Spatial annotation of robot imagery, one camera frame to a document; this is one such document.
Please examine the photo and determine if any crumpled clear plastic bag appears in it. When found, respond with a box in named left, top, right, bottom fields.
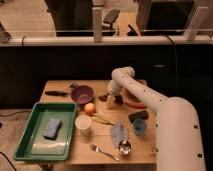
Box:
left=110, top=121, right=129, bottom=148

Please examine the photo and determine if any green plastic tray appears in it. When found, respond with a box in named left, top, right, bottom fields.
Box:
left=14, top=102, right=77, bottom=161

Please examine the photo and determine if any orange round fruit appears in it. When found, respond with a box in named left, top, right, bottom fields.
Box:
left=84, top=103, right=96, bottom=116

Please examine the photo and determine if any small grey object behind bowl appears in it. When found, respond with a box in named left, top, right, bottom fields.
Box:
left=69, top=83, right=78, bottom=91

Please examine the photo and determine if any metal measuring cup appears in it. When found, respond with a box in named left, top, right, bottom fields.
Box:
left=118, top=140, right=131, bottom=155

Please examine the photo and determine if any black office chair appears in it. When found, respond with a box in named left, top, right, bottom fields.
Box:
left=103, top=9, right=120, bottom=30

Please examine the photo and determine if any dark brown sponge block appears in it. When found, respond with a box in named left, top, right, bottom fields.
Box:
left=128, top=111, right=149, bottom=123

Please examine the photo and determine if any purple bowl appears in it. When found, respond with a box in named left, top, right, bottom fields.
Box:
left=71, top=85, right=94, bottom=105

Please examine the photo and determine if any dark grape bunch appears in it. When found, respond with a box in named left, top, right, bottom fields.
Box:
left=98, top=94, right=123, bottom=105

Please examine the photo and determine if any orange bowl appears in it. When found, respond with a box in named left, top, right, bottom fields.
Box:
left=125, top=90, right=140, bottom=103

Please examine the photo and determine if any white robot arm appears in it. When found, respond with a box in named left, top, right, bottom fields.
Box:
left=107, top=67, right=207, bottom=171

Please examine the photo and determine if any white paper cup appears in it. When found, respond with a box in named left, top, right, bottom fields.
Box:
left=75, top=115, right=92, bottom=135

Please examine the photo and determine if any blue sponge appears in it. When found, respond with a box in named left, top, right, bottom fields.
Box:
left=42, top=118, right=62, bottom=140

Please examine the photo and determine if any small blue cup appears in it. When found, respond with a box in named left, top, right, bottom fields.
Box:
left=133, top=119, right=147, bottom=136

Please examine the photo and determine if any orange carrot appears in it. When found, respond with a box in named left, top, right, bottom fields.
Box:
left=125, top=102, right=146, bottom=109

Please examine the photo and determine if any wooden table board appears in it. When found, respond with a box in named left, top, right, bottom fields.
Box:
left=39, top=79, right=158, bottom=166

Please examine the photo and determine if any black handled knife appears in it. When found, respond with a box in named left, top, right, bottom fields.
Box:
left=45, top=91, right=68, bottom=97

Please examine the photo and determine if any silver fork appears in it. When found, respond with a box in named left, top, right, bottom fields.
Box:
left=90, top=144, right=120, bottom=162

